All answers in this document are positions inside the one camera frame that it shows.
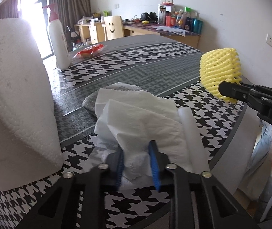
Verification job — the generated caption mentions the yellow foam fruit net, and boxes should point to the yellow foam fruit net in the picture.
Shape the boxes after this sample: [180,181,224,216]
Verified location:
[199,48,242,104]

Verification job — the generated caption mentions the houndstooth tablecloth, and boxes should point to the houndstooth tablecloth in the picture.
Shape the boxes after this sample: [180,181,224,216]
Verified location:
[0,35,246,228]

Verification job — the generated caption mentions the left brown curtain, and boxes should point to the left brown curtain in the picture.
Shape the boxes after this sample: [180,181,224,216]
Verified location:
[0,0,20,19]

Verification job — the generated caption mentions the white paper tissues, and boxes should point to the white paper tissues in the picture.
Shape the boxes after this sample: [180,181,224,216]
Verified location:
[94,91,192,185]

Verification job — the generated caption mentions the right brown curtain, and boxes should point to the right brown curtain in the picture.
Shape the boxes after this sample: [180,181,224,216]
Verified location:
[49,0,92,29]

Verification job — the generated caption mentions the white foam roll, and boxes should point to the white foam roll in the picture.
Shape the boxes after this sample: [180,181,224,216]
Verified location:
[178,107,211,174]

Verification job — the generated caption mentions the grey fuzzy cloth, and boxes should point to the grey fuzzy cloth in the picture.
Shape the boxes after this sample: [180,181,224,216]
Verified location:
[82,82,143,117]

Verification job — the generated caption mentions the black headphones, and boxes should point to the black headphones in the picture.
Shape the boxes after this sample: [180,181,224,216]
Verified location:
[140,12,158,23]

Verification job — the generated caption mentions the clear water bottle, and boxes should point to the clear water bottle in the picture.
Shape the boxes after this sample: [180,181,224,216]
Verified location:
[158,4,166,25]

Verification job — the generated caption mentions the teal tumbler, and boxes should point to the teal tumbler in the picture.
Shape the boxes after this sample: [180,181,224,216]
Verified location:
[193,19,203,35]

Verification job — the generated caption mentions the wooden desk far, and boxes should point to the wooden desk far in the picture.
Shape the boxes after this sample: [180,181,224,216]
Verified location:
[74,21,106,46]

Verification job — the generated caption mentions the smiley face wooden chair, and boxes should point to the smiley face wooden chair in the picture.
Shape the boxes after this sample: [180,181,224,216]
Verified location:
[104,15,124,40]

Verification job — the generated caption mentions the brown curtain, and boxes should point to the brown curtain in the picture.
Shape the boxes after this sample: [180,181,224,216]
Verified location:
[49,0,92,29]
[0,0,20,19]

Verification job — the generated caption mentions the papers on desk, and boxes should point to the papers on desk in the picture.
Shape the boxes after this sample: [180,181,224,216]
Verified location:
[154,26,188,37]

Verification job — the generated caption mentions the red snack packet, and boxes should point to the red snack packet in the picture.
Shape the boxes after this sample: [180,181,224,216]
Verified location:
[73,44,107,59]

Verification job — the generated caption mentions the white styrofoam box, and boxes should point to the white styrofoam box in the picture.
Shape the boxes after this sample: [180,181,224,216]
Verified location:
[0,19,63,191]

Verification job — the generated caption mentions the wall power socket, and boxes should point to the wall power socket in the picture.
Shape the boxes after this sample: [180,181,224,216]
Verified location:
[266,34,272,47]

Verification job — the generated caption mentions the white pump lotion bottle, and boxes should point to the white pump lotion bottle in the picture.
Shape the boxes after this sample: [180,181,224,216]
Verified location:
[43,4,71,71]

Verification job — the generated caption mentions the wooden desk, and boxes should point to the wooden desk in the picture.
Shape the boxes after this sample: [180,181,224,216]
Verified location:
[123,23,200,48]
[74,21,106,46]

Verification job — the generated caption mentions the wooden desk near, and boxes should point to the wooden desk near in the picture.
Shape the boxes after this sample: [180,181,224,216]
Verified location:
[123,23,200,48]

